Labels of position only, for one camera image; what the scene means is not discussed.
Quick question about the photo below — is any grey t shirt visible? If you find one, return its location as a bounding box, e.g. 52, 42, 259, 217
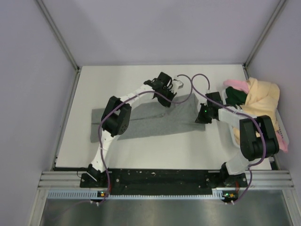
90, 93, 206, 144

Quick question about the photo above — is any left aluminium corner post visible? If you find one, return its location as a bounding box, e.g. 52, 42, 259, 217
34, 0, 80, 72

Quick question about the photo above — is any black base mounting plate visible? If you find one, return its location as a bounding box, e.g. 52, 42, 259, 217
80, 169, 247, 196

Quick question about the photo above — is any aluminium corner post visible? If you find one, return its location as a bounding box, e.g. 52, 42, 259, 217
34, 0, 80, 72
243, 0, 288, 70

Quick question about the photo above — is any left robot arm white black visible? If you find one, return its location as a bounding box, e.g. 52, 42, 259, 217
87, 72, 183, 187

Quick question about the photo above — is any yellow t shirt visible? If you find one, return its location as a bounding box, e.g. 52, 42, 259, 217
232, 77, 280, 146

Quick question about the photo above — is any white laundry basket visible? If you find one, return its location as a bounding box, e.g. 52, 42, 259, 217
221, 89, 289, 148

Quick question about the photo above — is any dark green t shirt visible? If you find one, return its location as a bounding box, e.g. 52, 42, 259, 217
225, 87, 247, 106

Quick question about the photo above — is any grey slotted cable duct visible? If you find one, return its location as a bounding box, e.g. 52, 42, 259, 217
47, 190, 237, 201

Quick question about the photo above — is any right aluminium corner post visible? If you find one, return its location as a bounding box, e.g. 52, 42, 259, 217
243, 0, 288, 70

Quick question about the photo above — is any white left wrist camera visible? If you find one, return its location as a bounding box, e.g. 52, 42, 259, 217
169, 76, 184, 93

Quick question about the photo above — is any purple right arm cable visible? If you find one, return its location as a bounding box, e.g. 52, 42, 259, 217
190, 74, 268, 207

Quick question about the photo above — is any pink t shirt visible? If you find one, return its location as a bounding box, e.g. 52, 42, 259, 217
222, 79, 289, 155

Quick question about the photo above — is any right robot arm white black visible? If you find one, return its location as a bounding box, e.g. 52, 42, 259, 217
195, 92, 280, 187

